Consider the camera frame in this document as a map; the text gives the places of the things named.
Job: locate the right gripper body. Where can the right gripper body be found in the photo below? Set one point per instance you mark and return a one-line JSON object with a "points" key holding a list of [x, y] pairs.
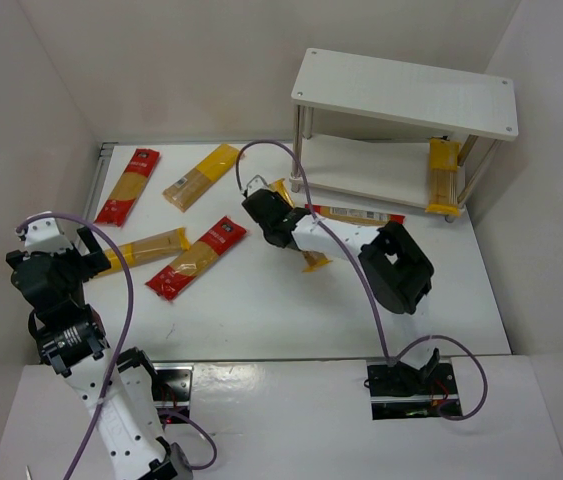
{"points": [[259, 209]]}

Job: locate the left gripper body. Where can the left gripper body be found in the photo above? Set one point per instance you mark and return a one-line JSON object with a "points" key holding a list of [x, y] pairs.
{"points": [[83, 257]]}

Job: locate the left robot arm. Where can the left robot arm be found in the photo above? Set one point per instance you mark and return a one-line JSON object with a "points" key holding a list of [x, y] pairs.
{"points": [[115, 389]]}

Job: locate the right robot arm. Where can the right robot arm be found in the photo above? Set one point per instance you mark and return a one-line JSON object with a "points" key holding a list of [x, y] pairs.
{"points": [[394, 272]]}

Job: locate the red pasta bag label up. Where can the red pasta bag label up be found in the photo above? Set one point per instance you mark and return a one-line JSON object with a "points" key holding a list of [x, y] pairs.
{"points": [[358, 216]]}

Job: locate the red pasta bag near centre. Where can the red pasta bag near centre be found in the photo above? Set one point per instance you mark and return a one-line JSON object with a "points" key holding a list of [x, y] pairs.
{"points": [[179, 274]]}

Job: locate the red pasta bag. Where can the red pasta bag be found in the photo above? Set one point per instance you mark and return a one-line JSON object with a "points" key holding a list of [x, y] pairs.
{"points": [[128, 188], [179, 274]]}

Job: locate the red pasta bag far left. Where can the red pasta bag far left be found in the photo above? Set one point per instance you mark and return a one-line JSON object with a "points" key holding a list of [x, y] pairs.
{"points": [[128, 188]]}

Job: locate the yellow Pastatime pasta bag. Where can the yellow Pastatime pasta bag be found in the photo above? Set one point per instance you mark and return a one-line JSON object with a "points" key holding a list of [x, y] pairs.
{"points": [[156, 247]]}

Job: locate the yellow pasta bag with barcode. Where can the yellow pasta bag with barcode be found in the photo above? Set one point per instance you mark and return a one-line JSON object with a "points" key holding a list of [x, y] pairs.
{"points": [[190, 187]]}

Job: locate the white two-tier shelf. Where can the white two-tier shelf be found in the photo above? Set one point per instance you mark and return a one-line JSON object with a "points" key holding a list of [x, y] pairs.
{"points": [[362, 125]]}

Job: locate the yellow pasta bag on shelf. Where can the yellow pasta bag on shelf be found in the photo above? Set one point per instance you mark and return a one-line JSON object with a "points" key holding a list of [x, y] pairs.
{"points": [[442, 174]]}

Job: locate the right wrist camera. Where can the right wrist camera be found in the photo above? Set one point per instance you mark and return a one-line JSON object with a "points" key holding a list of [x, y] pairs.
{"points": [[255, 184]]}

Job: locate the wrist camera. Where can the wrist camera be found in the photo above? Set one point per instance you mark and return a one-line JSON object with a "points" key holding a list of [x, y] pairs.
{"points": [[255, 184], [44, 236]]}

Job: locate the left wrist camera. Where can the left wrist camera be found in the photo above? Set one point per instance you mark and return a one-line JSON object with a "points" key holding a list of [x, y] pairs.
{"points": [[44, 236]]}

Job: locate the aluminium rail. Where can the aluminium rail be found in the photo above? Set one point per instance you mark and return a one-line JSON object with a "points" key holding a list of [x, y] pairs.
{"points": [[100, 173]]}

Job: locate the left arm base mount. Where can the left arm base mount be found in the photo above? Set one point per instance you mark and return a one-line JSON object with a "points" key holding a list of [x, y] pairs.
{"points": [[172, 391]]}

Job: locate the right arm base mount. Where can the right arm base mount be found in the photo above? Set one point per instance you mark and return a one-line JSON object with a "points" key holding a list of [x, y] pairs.
{"points": [[403, 392]]}

